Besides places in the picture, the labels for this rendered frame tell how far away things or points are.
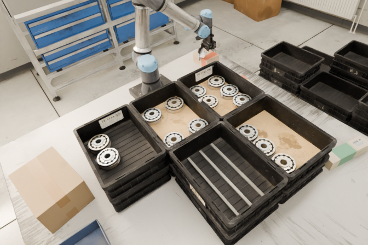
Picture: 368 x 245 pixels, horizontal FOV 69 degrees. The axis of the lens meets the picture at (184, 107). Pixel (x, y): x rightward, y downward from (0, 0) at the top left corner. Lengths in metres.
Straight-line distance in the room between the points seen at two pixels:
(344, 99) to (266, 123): 1.08
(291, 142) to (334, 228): 0.38
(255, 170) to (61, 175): 0.86
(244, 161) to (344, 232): 0.47
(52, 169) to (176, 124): 0.62
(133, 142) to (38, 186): 0.45
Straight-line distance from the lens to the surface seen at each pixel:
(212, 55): 1.99
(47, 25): 2.94
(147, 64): 1.61
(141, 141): 1.37
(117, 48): 3.27
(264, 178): 1.22
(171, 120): 1.43
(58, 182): 1.33
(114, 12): 3.14
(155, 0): 1.51
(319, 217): 1.34
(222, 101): 1.51
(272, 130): 1.39
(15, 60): 3.95
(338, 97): 2.40
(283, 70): 2.28
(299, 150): 1.34
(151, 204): 1.32
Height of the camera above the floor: 1.85
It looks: 43 degrees down
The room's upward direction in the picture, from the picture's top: 7 degrees counter-clockwise
